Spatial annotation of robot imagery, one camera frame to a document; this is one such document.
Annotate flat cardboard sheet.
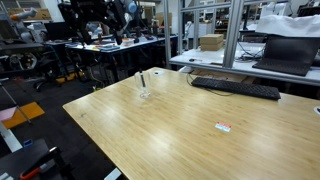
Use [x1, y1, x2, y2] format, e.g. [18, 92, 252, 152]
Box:
[188, 67, 257, 85]

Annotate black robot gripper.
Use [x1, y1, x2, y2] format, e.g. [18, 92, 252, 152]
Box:
[58, 0, 129, 46]

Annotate white workbench shelf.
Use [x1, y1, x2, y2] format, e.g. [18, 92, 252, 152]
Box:
[168, 41, 320, 87]

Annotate pink paper sheet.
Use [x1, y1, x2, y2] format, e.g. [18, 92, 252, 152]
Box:
[0, 106, 18, 123]

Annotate black cable bundle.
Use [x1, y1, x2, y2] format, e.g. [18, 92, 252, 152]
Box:
[234, 40, 267, 64]

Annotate clear plastic cup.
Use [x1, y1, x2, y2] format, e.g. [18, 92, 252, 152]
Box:
[134, 70, 152, 100]

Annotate black steering wheel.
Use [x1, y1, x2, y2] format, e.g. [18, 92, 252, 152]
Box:
[7, 52, 38, 72]

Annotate black monitor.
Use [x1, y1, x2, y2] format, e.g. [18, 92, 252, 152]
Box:
[43, 21, 78, 42]

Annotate orange handle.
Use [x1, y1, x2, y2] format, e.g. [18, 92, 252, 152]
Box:
[18, 166, 43, 180]

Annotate small blue block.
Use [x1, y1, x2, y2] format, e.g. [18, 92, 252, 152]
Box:
[22, 138, 34, 148]

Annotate white orange bowl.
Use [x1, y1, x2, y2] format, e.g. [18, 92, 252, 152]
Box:
[120, 37, 136, 47]

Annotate grey tripod leg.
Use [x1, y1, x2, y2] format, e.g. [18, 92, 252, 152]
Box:
[0, 80, 33, 126]

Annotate blue book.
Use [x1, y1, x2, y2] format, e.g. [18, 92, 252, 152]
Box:
[97, 44, 121, 52]

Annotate red white sticker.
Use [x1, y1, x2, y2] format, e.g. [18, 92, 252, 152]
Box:
[214, 120, 233, 133]

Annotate cluttered background table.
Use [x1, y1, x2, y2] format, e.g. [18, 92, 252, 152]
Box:
[64, 34, 179, 84]

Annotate black marker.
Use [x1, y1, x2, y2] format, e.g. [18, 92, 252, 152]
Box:
[138, 68, 147, 90]

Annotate black office chair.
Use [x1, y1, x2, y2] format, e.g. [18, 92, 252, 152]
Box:
[32, 54, 64, 92]

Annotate wide aluminium frame post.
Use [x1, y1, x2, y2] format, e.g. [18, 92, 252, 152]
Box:
[222, 0, 247, 70]

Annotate white orange background robot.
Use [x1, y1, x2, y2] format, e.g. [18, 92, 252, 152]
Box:
[9, 6, 39, 24]

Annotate black computer keyboard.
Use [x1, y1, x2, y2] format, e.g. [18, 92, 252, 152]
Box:
[190, 76, 282, 101]

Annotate white cloth cover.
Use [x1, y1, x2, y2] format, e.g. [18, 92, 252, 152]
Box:
[254, 13, 320, 39]

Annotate black laptop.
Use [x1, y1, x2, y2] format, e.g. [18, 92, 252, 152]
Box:
[251, 34, 320, 77]

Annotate black keyboard cable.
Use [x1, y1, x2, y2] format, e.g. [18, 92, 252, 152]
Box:
[185, 71, 236, 98]

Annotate thin aluminium frame post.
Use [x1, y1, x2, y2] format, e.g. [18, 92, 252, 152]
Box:
[162, 0, 173, 70]

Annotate orange floor mat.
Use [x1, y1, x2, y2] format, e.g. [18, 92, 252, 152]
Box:
[1, 101, 46, 130]

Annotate large cardboard box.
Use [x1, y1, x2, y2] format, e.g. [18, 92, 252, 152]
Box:
[199, 33, 225, 46]

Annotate flat cardboard box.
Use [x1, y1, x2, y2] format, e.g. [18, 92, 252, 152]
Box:
[200, 42, 224, 52]

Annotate black equipment case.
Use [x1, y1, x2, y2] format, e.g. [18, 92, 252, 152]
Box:
[0, 137, 74, 180]

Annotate yellow floor object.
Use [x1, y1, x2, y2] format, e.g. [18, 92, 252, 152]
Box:
[54, 71, 85, 85]

